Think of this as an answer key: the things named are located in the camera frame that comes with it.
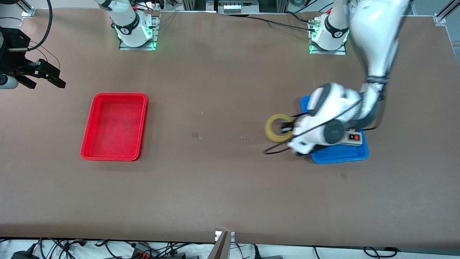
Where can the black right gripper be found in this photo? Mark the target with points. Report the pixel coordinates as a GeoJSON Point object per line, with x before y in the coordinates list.
{"type": "Point", "coordinates": [12, 61]}

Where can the yellow clear tape roll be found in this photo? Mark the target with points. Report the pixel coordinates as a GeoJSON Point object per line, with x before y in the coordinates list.
{"type": "Point", "coordinates": [269, 131]}

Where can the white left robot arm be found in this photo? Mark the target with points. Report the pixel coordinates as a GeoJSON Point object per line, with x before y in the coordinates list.
{"type": "Point", "coordinates": [373, 39]}

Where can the blue plastic tray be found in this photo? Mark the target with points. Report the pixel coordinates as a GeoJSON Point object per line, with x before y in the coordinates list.
{"type": "Point", "coordinates": [337, 154]}

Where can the red plastic tray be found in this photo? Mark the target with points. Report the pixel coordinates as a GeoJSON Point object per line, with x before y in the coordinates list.
{"type": "Point", "coordinates": [115, 126]}

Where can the grey terminal block device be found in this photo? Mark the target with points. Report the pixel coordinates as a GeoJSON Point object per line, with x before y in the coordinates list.
{"type": "Point", "coordinates": [237, 6]}

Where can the black power adapter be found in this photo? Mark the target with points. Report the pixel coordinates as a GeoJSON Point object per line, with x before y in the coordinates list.
{"type": "Point", "coordinates": [25, 253]}

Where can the orange connector plug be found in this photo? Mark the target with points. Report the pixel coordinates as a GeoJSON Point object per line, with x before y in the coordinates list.
{"type": "Point", "coordinates": [143, 251]}

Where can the metal corner bracket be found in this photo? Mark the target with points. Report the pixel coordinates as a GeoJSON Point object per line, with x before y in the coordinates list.
{"type": "Point", "coordinates": [440, 19]}
{"type": "Point", "coordinates": [28, 12]}

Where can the grey push button switch box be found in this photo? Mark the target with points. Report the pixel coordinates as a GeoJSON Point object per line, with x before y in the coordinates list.
{"type": "Point", "coordinates": [354, 137]}

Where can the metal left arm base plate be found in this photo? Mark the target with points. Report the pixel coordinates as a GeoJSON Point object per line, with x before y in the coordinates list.
{"type": "Point", "coordinates": [341, 52]}

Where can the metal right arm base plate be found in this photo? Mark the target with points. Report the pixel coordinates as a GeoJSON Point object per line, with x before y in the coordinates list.
{"type": "Point", "coordinates": [156, 32]}

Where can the aluminium profile post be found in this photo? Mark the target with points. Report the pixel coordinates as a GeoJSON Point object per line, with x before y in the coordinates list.
{"type": "Point", "coordinates": [221, 248]}

